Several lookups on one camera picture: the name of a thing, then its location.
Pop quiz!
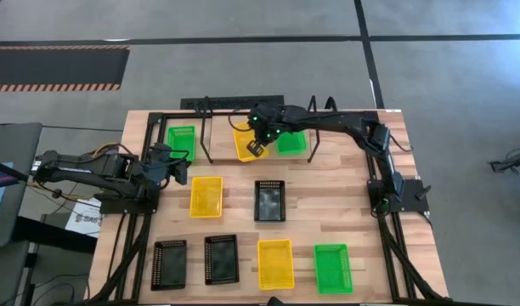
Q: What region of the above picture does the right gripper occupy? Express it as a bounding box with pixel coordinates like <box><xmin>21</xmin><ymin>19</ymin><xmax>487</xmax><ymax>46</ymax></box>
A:
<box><xmin>246</xmin><ymin>102</ymin><xmax>286</xmax><ymax>157</ymax></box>

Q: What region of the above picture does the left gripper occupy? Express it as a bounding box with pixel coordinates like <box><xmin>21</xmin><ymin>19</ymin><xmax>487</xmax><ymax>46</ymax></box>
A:
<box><xmin>151</xmin><ymin>157</ymin><xmax>192</xmax><ymax>189</ymax></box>

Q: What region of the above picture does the yellow plastic basket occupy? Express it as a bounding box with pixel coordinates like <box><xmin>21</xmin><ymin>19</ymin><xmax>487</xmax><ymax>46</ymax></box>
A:
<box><xmin>232</xmin><ymin>122</ymin><xmax>270</xmax><ymax>163</ymax></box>
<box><xmin>257</xmin><ymin>238</ymin><xmax>296</xmax><ymax>291</ymax></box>
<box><xmin>189</xmin><ymin>176</ymin><xmax>224</xmax><ymax>219</ymax></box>

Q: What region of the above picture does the green plastic basket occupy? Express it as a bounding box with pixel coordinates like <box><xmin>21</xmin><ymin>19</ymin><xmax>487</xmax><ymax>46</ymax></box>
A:
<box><xmin>166</xmin><ymin>125</ymin><xmax>197</xmax><ymax>163</ymax></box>
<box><xmin>274</xmin><ymin>129</ymin><xmax>308</xmax><ymax>157</ymax></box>
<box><xmin>313</xmin><ymin>243</ymin><xmax>354</xmax><ymax>295</ymax></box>

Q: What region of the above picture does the black plastic basket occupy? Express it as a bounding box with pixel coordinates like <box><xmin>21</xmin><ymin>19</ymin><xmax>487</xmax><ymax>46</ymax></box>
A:
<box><xmin>253</xmin><ymin>179</ymin><xmax>286</xmax><ymax>223</ymax></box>
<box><xmin>150</xmin><ymin>239</ymin><xmax>188</xmax><ymax>292</ymax></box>
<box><xmin>203</xmin><ymin>233</ymin><xmax>240</xmax><ymax>286</ymax></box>

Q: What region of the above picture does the black perforated floor panel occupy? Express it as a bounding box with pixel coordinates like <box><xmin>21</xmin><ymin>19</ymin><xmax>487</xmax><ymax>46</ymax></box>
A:
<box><xmin>179</xmin><ymin>94</ymin><xmax>285</xmax><ymax>111</ymax></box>

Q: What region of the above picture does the white printed paper sheet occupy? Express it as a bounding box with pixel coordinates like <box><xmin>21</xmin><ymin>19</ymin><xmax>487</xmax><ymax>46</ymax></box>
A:
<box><xmin>65</xmin><ymin>197</ymin><xmax>104</xmax><ymax>239</ymax></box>

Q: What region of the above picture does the black desk support beam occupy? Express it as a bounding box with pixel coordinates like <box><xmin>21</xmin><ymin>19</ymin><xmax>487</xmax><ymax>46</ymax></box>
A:
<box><xmin>11</xmin><ymin>215</ymin><xmax>99</xmax><ymax>256</ymax></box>

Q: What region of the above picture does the black orange-striped floor mat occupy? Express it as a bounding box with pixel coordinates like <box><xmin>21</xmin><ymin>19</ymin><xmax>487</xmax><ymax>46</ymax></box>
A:
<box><xmin>0</xmin><ymin>45</ymin><xmax>131</xmax><ymax>93</ymax></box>

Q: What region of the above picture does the grey side desk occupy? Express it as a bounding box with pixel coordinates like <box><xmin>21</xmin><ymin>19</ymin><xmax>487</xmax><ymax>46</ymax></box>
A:
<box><xmin>0</xmin><ymin>122</ymin><xmax>43</xmax><ymax>250</ymax></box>

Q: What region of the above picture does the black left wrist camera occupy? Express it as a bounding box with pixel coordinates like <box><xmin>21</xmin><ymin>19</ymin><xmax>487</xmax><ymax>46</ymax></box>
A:
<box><xmin>151</xmin><ymin>143</ymin><xmax>172</xmax><ymax>161</ymax></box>

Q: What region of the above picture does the black aluminium table frame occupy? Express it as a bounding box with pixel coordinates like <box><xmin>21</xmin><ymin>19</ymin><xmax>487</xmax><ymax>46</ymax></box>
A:
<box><xmin>88</xmin><ymin>109</ymin><xmax>450</xmax><ymax>305</ymax></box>

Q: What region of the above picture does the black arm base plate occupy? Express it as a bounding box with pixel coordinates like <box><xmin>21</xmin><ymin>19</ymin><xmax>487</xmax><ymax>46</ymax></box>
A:
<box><xmin>367</xmin><ymin>178</ymin><xmax>431</xmax><ymax>213</ymax></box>
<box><xmin>99</xmin><ymin>180</ymin><xmax>161</xmax><ymax>215</ymax></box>

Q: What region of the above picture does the yellow arm cable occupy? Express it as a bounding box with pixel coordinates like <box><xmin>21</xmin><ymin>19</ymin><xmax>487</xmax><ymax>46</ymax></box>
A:
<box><xmin>91</xmin><ymin>142</ymin><xmax>119</xmax><ymax>159</ymax></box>

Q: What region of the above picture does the yellow floor cable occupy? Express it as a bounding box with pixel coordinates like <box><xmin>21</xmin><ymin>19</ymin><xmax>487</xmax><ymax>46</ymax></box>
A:
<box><xmin>28</xmin><ymin>181</ymin><xmax>95</xmax><ymax>201</ymax></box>

